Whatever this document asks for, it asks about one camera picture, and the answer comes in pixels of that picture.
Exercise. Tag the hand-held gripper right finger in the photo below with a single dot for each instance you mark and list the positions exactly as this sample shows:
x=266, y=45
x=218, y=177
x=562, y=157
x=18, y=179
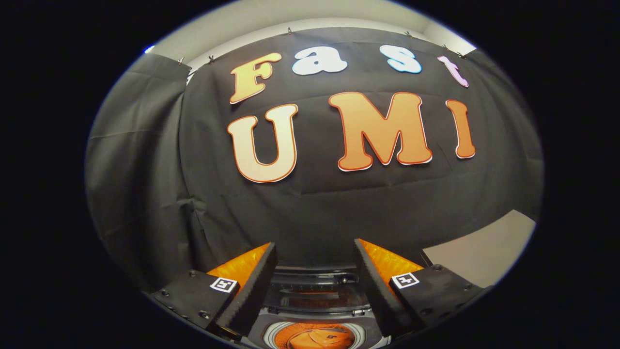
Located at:
x=375, y=295

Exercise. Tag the black backdrop cloth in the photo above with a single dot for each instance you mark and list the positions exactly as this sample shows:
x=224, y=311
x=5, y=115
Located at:
x=315, y=213

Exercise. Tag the transparent washing machine lid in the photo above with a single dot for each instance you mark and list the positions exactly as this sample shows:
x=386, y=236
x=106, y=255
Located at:
x=315, y=293

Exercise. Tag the grey drawer cabinet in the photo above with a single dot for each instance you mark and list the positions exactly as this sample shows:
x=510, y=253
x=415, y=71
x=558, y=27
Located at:
x=484, y=252

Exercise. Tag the yellow polo shirt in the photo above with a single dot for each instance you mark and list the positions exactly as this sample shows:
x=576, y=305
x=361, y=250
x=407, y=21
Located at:
x=315, y=338

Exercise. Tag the row of small cloth clips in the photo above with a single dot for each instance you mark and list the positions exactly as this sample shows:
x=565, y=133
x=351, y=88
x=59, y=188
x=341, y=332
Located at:
x=211, y=59

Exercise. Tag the small grey washing machine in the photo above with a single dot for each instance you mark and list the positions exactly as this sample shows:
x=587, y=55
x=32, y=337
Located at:
x=369, y=324

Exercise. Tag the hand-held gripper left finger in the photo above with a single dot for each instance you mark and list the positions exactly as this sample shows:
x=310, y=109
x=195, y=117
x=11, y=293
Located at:
x=256, y=291

